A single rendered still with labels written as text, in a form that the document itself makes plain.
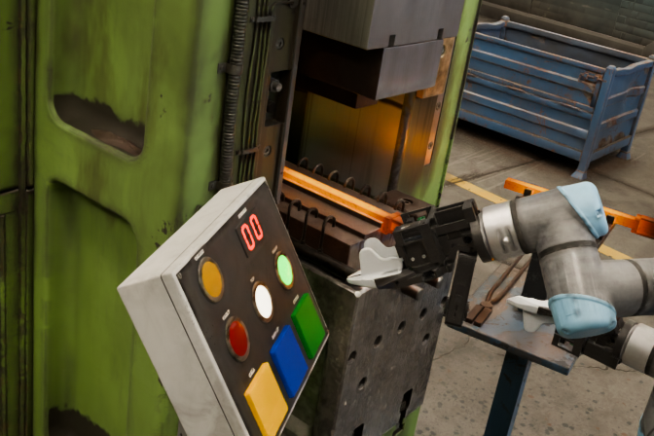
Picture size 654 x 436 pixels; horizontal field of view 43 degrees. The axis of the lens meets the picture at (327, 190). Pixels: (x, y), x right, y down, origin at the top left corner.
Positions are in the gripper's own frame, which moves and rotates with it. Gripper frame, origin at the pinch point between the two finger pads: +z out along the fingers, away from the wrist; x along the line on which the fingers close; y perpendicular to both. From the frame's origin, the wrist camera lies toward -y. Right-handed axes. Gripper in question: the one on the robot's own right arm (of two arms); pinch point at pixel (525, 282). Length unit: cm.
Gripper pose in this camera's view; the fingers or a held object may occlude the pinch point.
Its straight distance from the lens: 153.7
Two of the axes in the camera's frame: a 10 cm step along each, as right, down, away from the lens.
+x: 6.3, -2.2, 7.5
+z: -7.7, -3.5, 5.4
